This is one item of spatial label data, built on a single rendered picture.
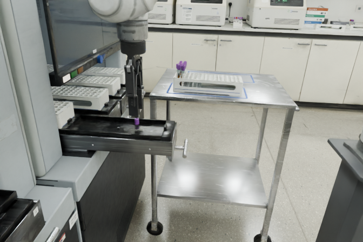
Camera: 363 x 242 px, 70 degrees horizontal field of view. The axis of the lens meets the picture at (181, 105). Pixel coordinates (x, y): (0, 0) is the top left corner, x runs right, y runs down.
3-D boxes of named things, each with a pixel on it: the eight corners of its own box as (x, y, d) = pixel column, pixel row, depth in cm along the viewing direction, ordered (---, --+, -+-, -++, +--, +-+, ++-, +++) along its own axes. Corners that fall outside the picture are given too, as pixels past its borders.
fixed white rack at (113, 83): (45, 94, 111) (42, 80, 109) (58, 86, 120) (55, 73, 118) (114, 98, 109) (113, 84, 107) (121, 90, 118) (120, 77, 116)
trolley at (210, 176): (146, 236, 142) (141, 94, 110) (161, 181, 184) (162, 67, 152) (272, 251, 135) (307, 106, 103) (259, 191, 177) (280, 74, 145)
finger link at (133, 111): (138, 95, 82) (137, 95, 81) (138, 115, 84) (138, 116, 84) (128, 94, 82) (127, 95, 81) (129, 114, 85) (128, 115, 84)
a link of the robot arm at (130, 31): (111, 20, 72) (113, 42, 74) (144, 21, 71) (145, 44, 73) (121, 18, 80) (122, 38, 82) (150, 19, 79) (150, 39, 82)
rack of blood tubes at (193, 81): (172, 91, 114) (173, 78, 112) (175, 84, 123) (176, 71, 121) (241, 96, 111) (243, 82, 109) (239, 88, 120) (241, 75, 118)
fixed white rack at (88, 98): (22, 108, 97) (19, 92, 95) (38, 98, 106) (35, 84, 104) (100, 113, 95) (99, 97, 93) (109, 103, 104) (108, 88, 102)
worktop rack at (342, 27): (315, 29, 292) (316, 24, 290) (313, 29, 301) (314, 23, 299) (344, 31, 286) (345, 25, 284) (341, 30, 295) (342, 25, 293)
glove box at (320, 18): (303, 20, 316) (304, 14, 313) (300, 19, 328) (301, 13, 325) (323, 21, 314) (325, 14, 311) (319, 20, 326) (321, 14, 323)
